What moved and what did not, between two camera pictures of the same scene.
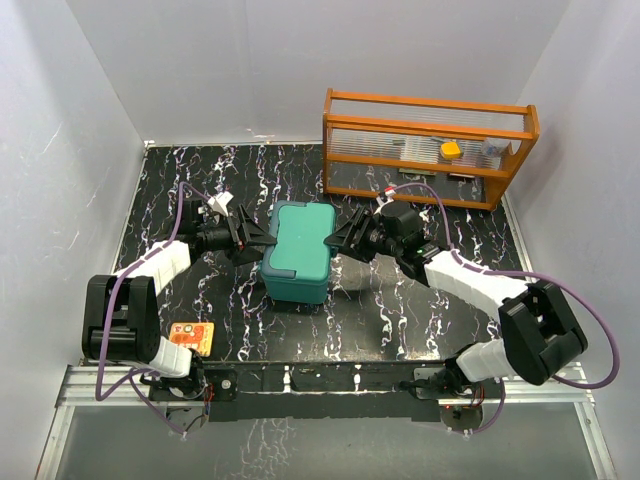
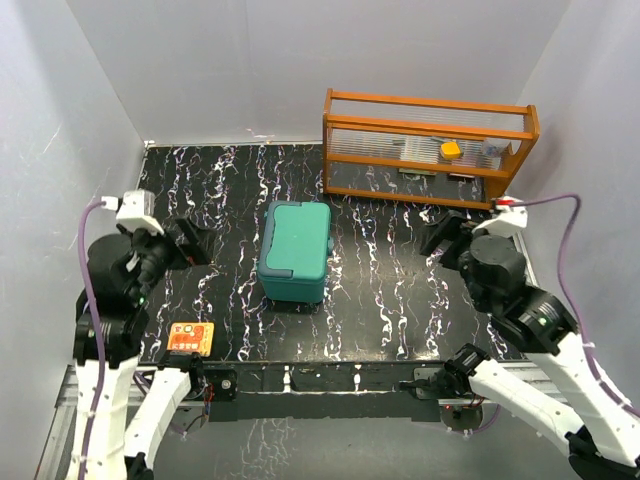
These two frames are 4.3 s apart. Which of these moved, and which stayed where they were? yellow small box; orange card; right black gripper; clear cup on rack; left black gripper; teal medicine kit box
Moved: right black gripper; left black gripper
Stayed: orange card; clear cup on rack; teal medicine kit box; yellow small box
